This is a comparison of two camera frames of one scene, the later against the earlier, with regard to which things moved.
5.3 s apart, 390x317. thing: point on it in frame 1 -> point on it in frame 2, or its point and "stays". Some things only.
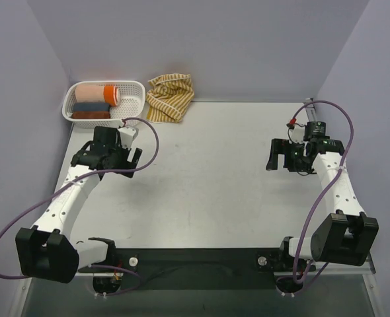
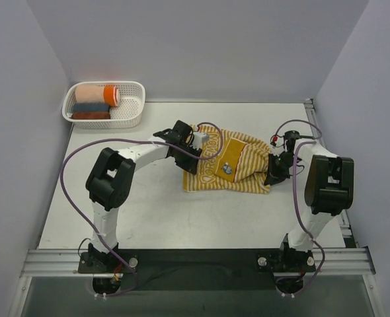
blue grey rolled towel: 91,107 stays
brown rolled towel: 91,115 stays
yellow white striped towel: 169,97 -> 228,161
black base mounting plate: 199,269 stays
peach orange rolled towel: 97,93 stays
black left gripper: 125,162 -> 188,159
